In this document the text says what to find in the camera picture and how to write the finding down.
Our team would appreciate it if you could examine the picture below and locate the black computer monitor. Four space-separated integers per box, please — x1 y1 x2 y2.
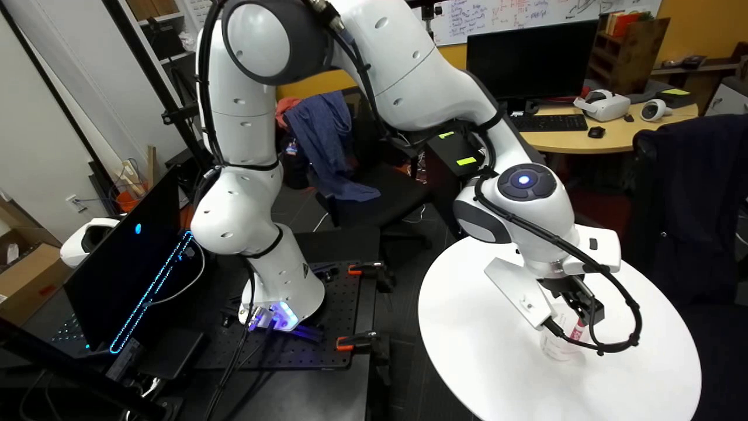
465 18 601 113

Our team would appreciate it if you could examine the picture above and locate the white black handheld device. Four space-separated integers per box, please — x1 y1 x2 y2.
58 215 122 272

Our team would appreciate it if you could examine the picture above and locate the large cardboard box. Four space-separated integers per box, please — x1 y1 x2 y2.
0 195 77 328

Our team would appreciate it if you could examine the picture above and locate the white VR controller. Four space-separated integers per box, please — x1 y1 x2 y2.
639 96 676 125

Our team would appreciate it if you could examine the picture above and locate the wooden shelf unit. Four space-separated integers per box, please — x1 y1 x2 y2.
587 11 673 96

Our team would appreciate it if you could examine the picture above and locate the white VR headset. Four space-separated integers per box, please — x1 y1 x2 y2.
573 87 634 125

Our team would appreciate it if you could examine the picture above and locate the orange black clamp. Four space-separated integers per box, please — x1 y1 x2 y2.
343 259 397 294
333 330 393 362

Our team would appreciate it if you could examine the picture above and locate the black tripod pole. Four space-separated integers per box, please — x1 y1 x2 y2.
0 313 169 421

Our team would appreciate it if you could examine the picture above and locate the whiteboard with writing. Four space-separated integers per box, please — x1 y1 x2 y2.
424 0 666 49

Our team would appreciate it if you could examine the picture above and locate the dark coat on chair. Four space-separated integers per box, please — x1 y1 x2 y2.
627 113 748 315

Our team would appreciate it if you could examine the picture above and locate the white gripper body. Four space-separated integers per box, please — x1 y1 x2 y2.
482 256 568 330

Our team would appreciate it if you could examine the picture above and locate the curved wooden desk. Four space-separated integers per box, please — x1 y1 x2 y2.
474 99 702 156

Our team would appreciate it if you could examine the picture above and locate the black perforated mounting table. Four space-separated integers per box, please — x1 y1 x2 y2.
21 231 379 421

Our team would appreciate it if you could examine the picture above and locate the blue jacket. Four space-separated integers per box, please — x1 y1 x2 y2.
284 92 385 206

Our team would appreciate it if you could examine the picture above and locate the black keyboard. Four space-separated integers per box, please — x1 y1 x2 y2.
507 113 591 133

